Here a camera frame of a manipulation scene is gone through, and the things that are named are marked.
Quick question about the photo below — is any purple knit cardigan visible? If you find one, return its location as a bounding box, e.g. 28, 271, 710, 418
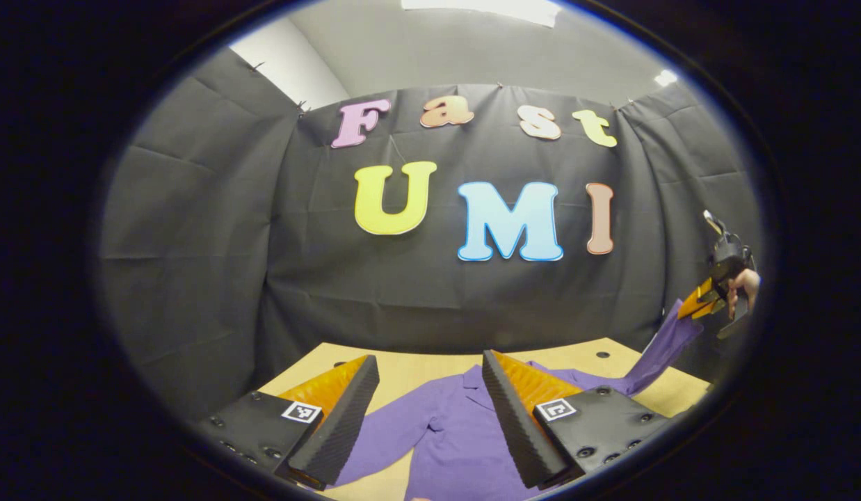
333, 299, 704, 501

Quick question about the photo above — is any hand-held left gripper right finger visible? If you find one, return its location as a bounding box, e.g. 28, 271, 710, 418
481, 350, 675, 490

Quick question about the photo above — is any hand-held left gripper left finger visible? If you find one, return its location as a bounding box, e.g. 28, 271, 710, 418
198, 355, 380, 491

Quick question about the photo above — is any black backdrop cloth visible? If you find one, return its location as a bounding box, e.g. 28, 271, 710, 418
97, 47, 765, 418

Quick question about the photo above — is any large ceiling light panel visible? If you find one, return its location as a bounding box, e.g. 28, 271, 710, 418
401, 0, 563, 29

